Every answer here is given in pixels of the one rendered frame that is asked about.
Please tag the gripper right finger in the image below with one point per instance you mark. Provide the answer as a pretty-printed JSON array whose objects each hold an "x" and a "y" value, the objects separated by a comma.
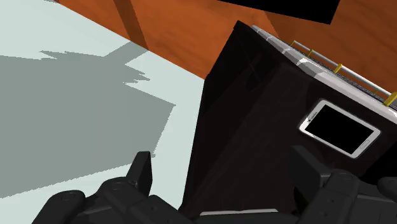
[{"x": 341, "y": 198}]

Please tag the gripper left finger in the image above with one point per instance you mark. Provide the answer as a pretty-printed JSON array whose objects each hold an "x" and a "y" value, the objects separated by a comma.
[{"x": 118, "y": 198}]

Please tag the white smartphone with black screen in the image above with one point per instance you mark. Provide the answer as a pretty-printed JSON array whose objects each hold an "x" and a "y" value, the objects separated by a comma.
[{"x": 338, "y": 128}]

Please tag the black cabinet with silver rail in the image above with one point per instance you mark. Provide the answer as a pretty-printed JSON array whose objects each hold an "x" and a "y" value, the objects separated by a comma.
[{"x": 248, "y": 130}]

